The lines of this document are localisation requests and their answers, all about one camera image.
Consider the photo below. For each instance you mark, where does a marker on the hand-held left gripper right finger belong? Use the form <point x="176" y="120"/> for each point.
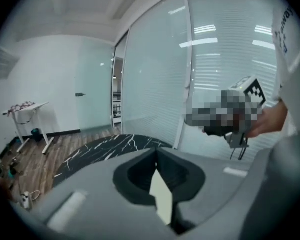
<point x="215" y="184"/>

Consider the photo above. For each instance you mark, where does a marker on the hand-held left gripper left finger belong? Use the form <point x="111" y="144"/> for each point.
<point x="95" y="199"/>

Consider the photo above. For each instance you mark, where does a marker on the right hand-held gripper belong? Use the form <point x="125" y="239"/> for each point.
<point x="252" y="91"/>

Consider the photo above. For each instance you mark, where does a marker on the person's right forearm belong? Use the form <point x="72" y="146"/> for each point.
<point x="278" y="115"/>

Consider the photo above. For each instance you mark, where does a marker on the person's right hand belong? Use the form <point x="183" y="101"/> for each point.
<point x="261" y="126"/>

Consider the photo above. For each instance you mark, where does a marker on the black marble round table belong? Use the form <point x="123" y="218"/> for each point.
<point x="102" y="149"/>

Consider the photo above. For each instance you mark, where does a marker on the white power strip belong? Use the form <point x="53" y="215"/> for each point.
<point x="26" y="200"/>

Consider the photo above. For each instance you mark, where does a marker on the black waste bin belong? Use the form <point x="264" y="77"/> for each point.
<point x="36" y="134"/>

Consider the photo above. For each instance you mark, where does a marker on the person's white printed t-shirt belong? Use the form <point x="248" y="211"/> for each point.
<point x="290" y="59"/>

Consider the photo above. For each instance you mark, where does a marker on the white height-adjustable desk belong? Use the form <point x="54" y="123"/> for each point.
<point x="40" y="106"/>

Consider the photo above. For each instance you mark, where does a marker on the patterned cloth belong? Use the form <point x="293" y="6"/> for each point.
<point x="18" y="107"/>

